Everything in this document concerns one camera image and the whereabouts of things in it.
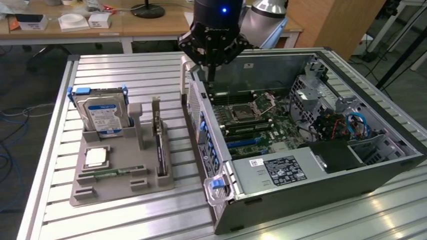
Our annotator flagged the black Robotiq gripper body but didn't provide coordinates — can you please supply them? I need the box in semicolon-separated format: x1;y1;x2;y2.
190;0;247;39

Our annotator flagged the black Nvidia graphics card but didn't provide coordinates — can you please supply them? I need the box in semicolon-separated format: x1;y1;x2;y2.
151;96;168;177

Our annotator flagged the wooden desk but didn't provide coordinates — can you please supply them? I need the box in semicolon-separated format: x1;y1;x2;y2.
0;0;304;55

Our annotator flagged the black lamp base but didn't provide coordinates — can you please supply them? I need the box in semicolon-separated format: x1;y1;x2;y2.
130;0;167;19

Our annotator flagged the metal socket cover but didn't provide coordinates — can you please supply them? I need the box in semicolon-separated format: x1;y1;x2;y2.
252;92;280;113

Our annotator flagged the CPU socket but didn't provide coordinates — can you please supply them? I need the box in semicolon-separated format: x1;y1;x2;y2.
231;103;258;123

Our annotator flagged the small white box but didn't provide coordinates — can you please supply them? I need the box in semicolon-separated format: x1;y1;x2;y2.
87;12;114;29

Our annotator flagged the grey metal disk bay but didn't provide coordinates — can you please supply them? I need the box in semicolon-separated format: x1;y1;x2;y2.
346;134;402;166
290;73;335;121

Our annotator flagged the installed black RAM stick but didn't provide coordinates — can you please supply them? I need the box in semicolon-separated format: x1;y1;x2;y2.
226;119;274;134

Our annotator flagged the wooden cabinet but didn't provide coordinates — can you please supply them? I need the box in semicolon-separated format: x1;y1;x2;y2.
288;0;388;61

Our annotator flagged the green motherboard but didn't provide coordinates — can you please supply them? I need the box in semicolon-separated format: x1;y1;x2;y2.
208;87;311;161

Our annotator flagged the blue expansion slot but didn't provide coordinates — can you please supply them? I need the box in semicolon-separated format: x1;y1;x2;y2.
227;136;266;149

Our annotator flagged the white floor box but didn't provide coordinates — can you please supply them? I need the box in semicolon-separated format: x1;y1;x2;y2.
352;33;375;58

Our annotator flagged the hard disk in blue caddy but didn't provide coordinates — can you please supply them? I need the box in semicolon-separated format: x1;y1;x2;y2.
66;84;131;139

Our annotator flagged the black chair base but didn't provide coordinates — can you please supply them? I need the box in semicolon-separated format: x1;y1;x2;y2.
21;43;74;73

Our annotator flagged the white box with black lid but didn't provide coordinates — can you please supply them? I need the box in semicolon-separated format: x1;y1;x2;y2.
15;13;50;31

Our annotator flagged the black stand pole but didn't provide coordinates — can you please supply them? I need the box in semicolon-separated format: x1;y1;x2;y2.
375;0;427;91

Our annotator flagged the black plastic shroud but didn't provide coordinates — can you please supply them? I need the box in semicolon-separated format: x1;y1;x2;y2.
308;139;367;175

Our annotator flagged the grey power supply unit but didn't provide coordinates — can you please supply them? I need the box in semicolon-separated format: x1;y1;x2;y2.
231;146;327;196

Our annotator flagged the silver CPU chip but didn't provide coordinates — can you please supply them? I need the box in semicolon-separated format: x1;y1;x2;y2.
84;148;108;169

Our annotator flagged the blue case latch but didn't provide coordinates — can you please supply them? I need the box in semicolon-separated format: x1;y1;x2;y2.
210;178;226;191

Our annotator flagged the green RAM stick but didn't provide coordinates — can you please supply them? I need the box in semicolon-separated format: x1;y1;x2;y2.
82;165;148;177

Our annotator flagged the grey printed parts rack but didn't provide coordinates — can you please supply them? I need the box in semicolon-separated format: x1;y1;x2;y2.
68;101;175;208

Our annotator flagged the open black PC case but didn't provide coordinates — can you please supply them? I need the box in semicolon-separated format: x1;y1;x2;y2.
179;47;427;236

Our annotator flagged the black wire bundle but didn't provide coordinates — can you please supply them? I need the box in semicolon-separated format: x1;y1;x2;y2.
296;113;354;143

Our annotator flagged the blue wire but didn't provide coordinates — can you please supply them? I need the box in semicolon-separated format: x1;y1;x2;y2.
344;112;371;141

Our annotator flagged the grey floor cable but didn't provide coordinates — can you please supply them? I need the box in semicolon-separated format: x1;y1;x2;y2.
0;102;55;118

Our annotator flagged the blue floor cable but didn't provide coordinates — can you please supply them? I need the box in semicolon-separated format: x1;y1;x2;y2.
0;109;31;213

